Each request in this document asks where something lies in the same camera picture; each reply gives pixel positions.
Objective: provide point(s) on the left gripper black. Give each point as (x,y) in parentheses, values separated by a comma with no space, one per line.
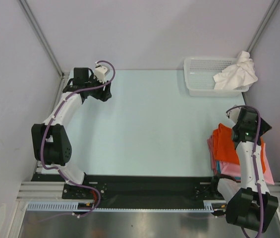
(104,95)

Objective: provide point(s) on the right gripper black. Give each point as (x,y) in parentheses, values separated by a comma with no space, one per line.
(264,127)

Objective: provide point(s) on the orange t shirt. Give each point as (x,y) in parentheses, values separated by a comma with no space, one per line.
(225,155)

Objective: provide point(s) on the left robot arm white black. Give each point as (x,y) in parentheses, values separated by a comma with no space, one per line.
(51,144)

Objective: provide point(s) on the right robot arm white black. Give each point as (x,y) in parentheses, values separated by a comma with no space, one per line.
(249,204)

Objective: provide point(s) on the white t shirt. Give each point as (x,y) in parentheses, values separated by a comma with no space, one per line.
(237,75)

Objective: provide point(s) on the white plastic basket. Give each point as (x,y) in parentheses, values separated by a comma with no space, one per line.
(198,75)

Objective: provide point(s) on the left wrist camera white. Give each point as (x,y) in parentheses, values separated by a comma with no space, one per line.
(100,73)

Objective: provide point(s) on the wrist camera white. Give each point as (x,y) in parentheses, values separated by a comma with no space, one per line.
(100,73)
(233,114)

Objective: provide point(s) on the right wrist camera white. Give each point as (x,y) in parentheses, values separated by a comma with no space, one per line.
(233,114)

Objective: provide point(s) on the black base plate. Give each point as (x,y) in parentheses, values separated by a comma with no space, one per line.
(145,192)

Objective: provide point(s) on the white slotted cable duct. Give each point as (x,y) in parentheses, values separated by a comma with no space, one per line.
(207,207)

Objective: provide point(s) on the aluminium frame rail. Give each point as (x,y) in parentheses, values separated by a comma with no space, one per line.
(52,191)

